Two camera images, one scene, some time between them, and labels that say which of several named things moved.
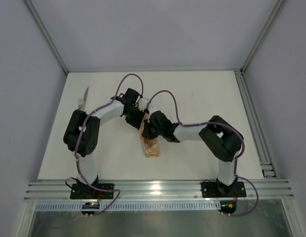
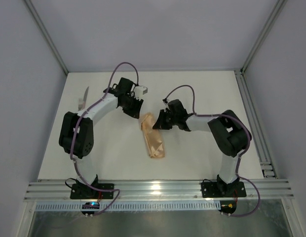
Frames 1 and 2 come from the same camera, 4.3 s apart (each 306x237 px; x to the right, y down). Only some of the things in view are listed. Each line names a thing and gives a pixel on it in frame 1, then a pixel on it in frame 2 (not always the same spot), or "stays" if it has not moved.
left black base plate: [86, 191] stays
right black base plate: [219, 189] stays
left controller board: [90, 205] stays
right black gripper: [150, 128] -> [167, 119]
